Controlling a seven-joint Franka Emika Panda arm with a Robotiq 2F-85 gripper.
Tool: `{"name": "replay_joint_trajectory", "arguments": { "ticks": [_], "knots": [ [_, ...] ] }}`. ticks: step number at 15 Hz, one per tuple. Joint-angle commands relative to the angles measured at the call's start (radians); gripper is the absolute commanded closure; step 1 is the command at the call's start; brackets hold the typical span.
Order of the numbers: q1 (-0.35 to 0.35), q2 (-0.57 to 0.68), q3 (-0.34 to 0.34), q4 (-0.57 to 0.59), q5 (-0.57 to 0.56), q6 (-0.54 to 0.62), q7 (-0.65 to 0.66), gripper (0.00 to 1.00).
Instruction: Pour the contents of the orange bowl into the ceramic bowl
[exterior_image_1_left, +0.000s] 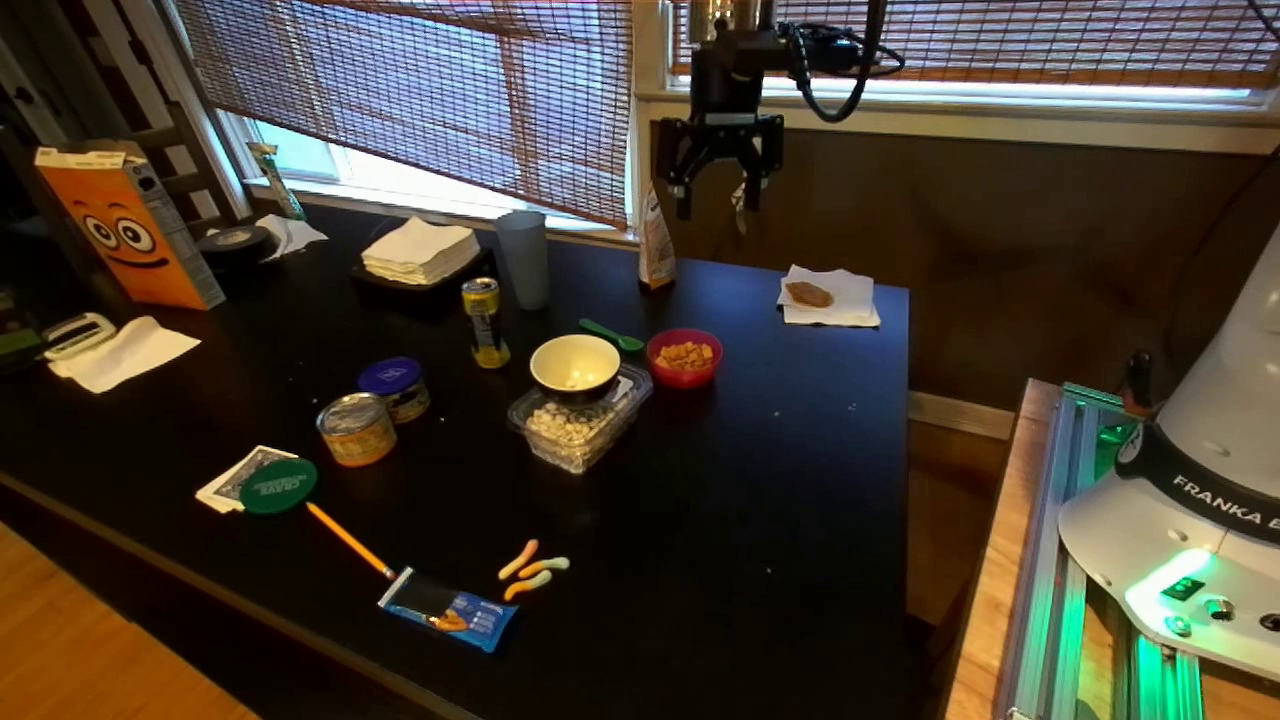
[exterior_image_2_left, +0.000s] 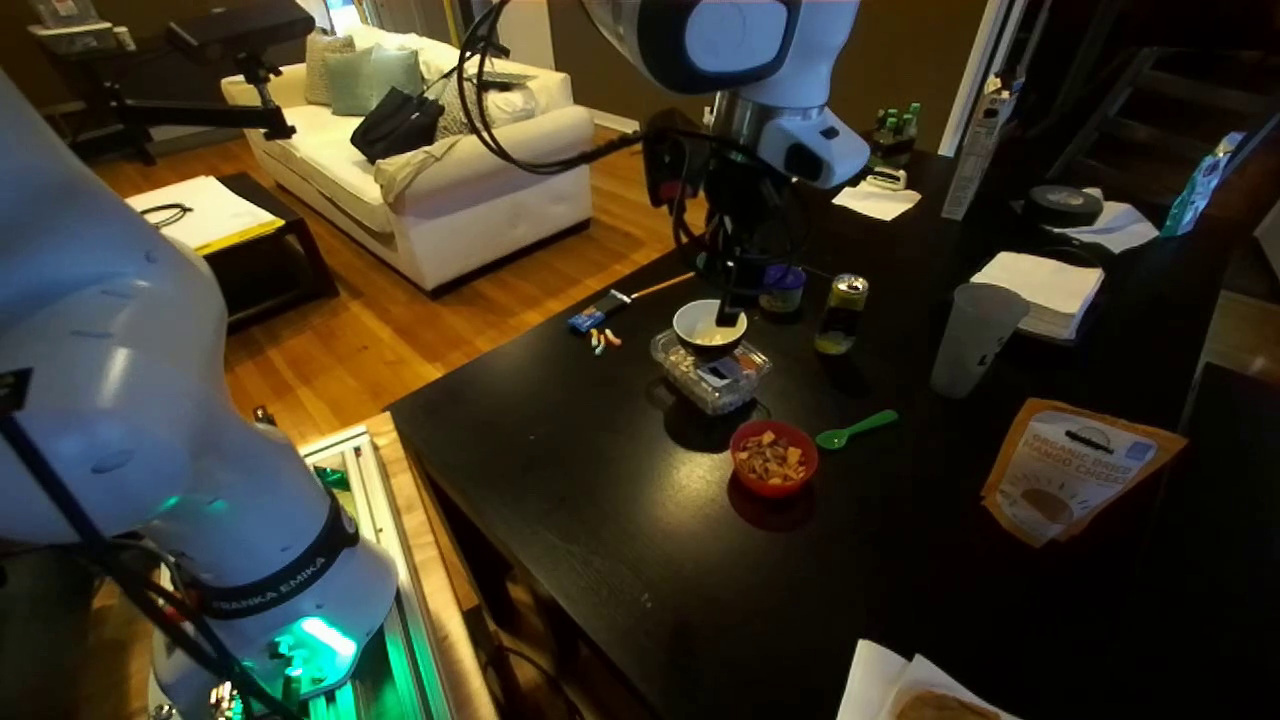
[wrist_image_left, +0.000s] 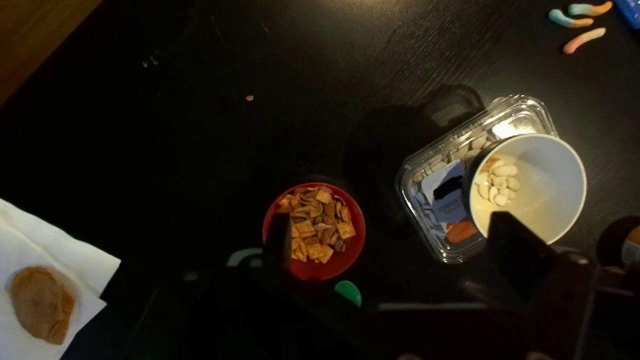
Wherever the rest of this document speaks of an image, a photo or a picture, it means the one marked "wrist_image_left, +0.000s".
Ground pink orange gummy worm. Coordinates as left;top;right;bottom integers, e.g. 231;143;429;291
559;26;607;56

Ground clear plastic food container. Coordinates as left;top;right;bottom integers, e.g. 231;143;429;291
394;92;559;266

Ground white paper napkin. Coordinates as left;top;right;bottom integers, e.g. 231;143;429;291
0;196;124;360

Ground red orange plastic bowl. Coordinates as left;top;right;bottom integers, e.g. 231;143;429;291
259;181;368;285

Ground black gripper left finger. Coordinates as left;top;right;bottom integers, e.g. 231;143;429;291
131;212;322;360

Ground brown round cookie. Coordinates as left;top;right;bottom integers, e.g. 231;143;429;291
6;265;76;347

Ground pale nuts pile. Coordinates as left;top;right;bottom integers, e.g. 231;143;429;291
473;155;519;209

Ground square cereal pieces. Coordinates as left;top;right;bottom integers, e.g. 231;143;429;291
275;187;357;266

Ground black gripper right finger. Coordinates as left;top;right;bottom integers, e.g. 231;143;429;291
457;209;640;360

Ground white ceramic bowl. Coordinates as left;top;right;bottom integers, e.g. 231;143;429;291
468;132;590;249

